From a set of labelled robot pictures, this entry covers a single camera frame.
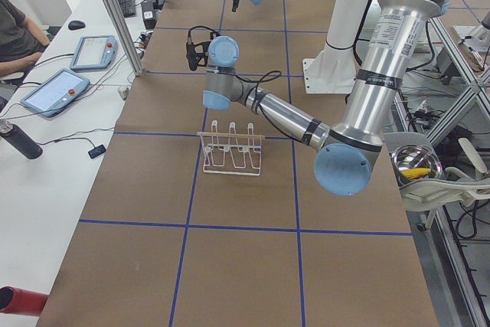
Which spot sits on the far blue teach pendant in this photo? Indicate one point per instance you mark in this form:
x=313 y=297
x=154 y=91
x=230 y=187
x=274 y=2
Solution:
x=94 y=53

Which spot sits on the blue teach pendant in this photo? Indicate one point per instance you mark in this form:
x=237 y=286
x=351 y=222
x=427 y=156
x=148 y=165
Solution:
x=94 y=53
x=56 y=93

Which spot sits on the black computer mouse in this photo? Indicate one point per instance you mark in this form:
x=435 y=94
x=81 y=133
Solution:
x=76 y=25

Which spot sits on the small black device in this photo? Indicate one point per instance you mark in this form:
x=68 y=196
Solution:
x=97 y=151

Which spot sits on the near blue teach pendant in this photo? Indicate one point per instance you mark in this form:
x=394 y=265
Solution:
x=56 y=93

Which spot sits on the seated person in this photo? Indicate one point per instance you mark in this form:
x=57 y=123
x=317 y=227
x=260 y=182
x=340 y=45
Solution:
x=22 y=40

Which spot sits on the white pot with corn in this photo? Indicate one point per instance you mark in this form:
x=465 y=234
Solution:
x=413 y=162

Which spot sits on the black water bottle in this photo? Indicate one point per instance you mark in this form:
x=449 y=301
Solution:
x=20 y=140

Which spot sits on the red cylinder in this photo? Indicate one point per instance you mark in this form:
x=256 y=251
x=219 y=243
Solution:
x=22 y=302

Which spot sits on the white central robot pedestal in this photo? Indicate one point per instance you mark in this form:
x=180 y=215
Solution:
x=333 y=70

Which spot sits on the aluminium frame post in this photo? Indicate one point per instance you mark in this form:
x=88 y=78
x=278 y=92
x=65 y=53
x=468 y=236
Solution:
x=125 y=39

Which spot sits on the white wire cup rack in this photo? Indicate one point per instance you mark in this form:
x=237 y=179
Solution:
x=231 y=152

